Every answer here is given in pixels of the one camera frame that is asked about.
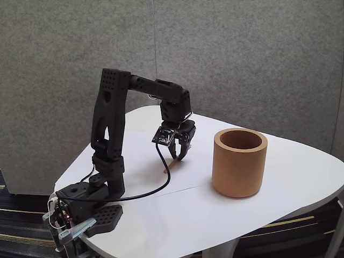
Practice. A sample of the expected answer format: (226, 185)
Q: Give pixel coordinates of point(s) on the beige wooden pen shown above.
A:
(170, 165)

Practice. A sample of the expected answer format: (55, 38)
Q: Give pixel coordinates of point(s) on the white table leg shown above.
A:
(215, 251)
(333, 236)

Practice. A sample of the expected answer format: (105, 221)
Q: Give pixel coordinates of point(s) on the brown cylindrical pen holder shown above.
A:
(236, 172)

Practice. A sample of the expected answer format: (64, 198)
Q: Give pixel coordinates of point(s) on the bare circuit board camera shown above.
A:
(162, 137)

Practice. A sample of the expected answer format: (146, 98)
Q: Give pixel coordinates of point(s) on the controller board with red light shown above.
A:
(62, 213)

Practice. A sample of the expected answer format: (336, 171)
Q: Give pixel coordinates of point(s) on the grey metal table clamp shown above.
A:
(80, 227)

